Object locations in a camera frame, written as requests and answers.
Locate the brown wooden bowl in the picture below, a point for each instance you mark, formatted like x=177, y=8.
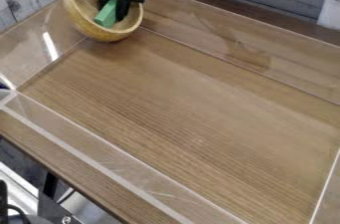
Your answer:
x=82, y=11

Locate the green rectangular block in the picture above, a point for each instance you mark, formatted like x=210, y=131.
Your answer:
x=105, y=18

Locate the white cylindrical container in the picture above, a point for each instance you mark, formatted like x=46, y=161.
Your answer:
x=329, y=15

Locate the black table leg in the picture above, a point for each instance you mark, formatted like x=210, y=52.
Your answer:
x=50, y=185

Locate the clear acrylic tray wall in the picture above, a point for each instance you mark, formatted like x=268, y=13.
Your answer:
x=202, y=122

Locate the black metal bracket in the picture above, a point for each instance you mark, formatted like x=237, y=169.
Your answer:
x=53, y=212

